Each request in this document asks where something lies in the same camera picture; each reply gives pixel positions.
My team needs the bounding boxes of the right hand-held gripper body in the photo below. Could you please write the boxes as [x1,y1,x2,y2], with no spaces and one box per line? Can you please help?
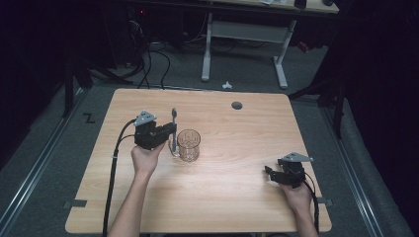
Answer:
[276,151,314,190]

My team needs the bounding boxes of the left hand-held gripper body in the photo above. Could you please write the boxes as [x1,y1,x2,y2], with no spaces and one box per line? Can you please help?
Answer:
[132,110,166,151]

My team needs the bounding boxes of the blue toothbrush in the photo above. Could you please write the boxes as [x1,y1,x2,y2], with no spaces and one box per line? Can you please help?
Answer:
[169,107,179,154]

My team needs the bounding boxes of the clear glass mug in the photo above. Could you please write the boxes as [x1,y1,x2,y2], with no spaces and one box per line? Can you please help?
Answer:
[169,128,202,163]

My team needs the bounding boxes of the person's right hand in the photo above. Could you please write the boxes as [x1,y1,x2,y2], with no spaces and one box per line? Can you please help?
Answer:
[280,182,313,215]

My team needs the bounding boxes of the person's left hand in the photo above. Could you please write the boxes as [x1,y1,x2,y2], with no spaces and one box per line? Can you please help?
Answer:
[130,141,166,180]

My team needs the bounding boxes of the black metal stand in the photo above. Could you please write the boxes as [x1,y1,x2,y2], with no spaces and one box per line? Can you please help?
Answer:
[62,57,133,119]
[288,75,348,140]

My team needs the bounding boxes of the dark computer tower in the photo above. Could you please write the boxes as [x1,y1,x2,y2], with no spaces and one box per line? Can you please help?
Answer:
[126,6,150,67]

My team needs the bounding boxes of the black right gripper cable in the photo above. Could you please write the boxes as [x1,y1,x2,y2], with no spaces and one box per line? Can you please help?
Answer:
[301,171,320,233]

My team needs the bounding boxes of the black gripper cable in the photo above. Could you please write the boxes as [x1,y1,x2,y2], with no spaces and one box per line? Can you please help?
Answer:
[102,118,137,237]
[301,171,320,233]

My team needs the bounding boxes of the black floor cables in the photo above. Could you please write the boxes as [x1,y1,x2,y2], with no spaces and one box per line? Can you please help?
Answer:
[136,39,172,91]

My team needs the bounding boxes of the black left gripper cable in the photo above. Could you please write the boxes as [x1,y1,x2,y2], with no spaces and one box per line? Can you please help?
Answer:
[102,118,137,237]

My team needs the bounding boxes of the metal floor rail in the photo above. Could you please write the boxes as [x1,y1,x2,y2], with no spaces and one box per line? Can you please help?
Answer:
[320,107,384,237]
[0,88,91,231]

